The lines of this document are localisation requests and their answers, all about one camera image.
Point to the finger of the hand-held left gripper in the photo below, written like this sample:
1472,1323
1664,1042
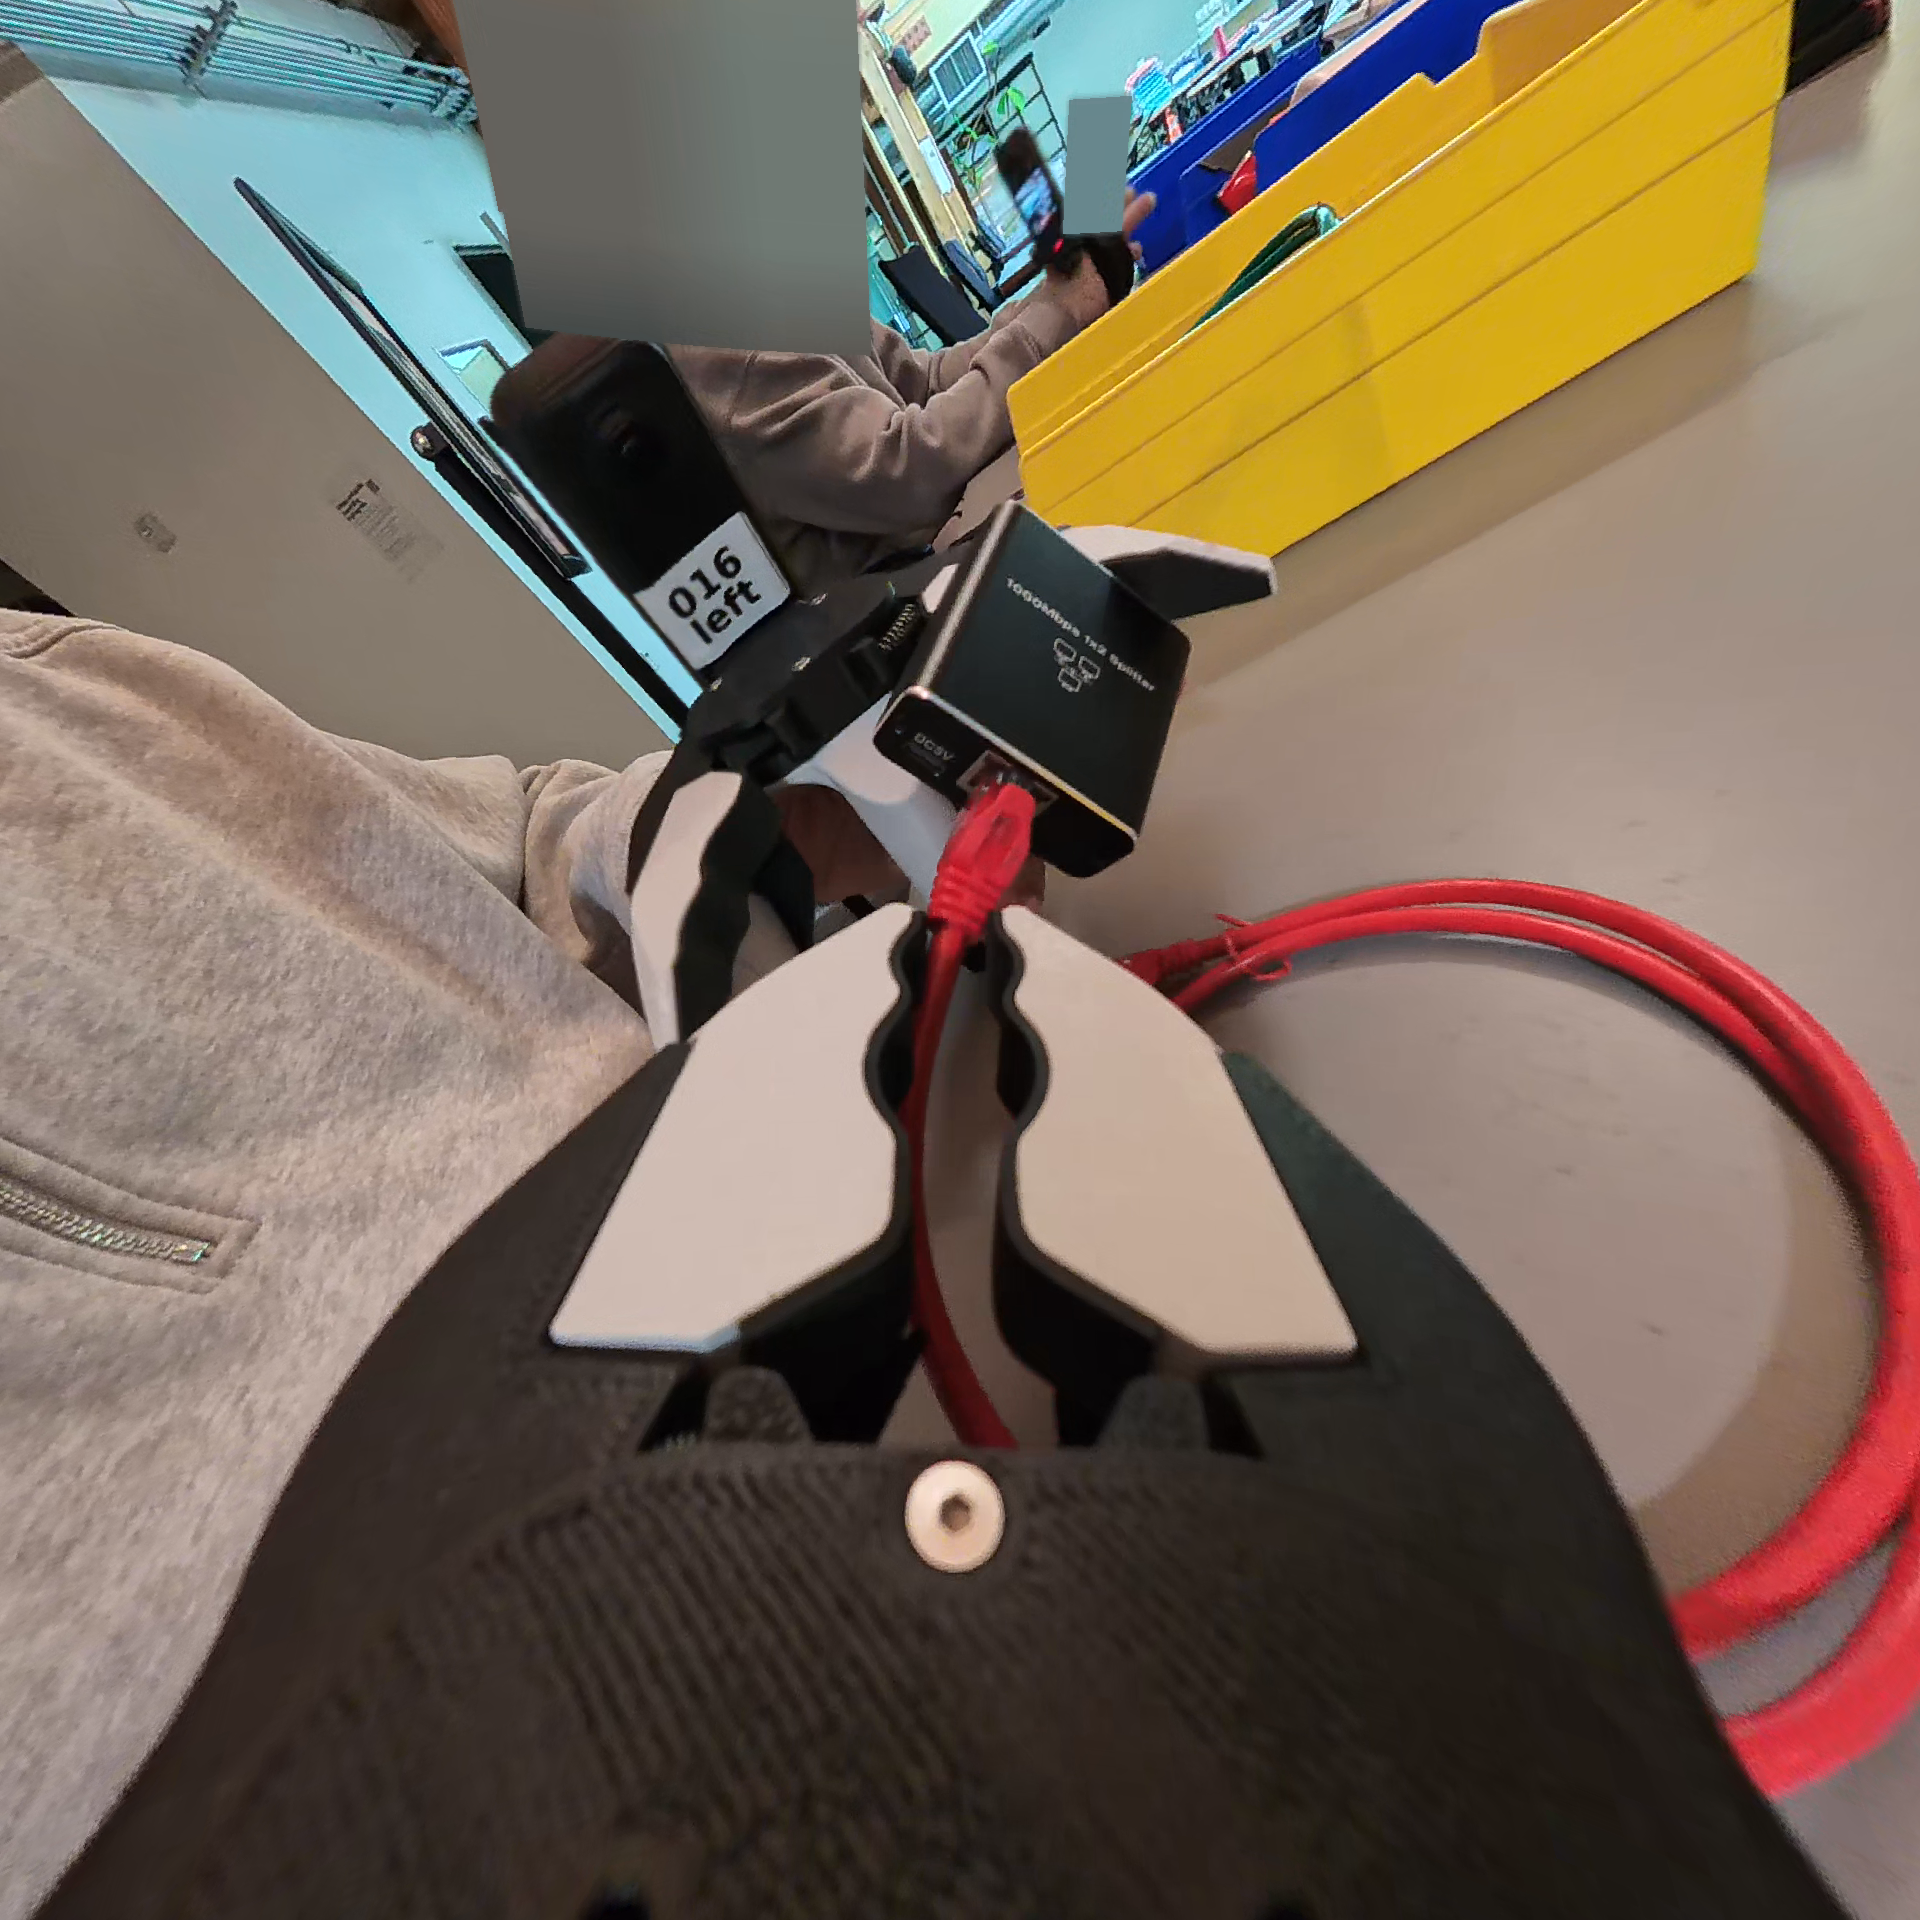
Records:
1200,579
902,819

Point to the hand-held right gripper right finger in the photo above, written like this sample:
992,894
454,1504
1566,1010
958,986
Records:
1171,1184

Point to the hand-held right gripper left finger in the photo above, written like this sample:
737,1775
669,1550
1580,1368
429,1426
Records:
751,1170

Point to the black network adapter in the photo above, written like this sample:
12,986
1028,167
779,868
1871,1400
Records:
1065,675

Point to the yellow plastic bin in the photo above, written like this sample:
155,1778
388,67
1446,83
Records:
1395,299

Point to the person's left forearm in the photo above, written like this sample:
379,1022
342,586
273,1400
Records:
580,840

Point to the person's left hand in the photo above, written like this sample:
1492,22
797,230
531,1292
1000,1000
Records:
840,857

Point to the black flat monitor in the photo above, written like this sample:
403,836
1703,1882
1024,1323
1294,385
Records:
452,435

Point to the blue plastic bin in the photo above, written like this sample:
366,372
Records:
1381,59
1161,188

